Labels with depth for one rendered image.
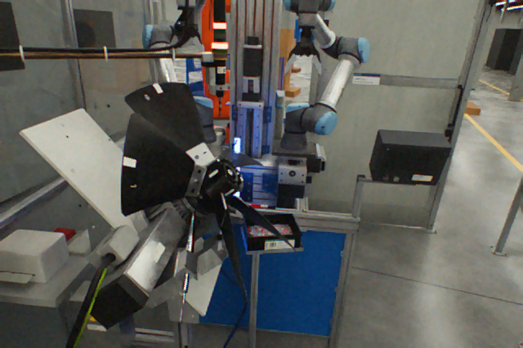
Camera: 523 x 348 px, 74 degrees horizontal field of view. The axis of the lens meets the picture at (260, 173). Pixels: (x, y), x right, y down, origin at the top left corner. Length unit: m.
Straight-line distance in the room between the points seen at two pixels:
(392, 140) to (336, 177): 1.68
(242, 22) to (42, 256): 1.36
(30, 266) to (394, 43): 2.58
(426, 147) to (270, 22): 0.98
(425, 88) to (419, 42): 0.34
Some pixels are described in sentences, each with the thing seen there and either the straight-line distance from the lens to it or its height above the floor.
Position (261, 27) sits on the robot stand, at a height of 1.61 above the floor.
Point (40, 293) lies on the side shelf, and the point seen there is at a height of 0.86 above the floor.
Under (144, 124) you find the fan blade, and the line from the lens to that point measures 0.82.
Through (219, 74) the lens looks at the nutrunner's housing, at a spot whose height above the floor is 1.49.
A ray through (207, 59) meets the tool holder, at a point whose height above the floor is 1.53.
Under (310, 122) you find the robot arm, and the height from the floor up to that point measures 1.21.
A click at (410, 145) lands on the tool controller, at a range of 1.44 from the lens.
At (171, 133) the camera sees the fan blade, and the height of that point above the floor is 1.32.
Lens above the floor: 1.62
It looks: 23 degrees down
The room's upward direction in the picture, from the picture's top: 3 degrees clockwise
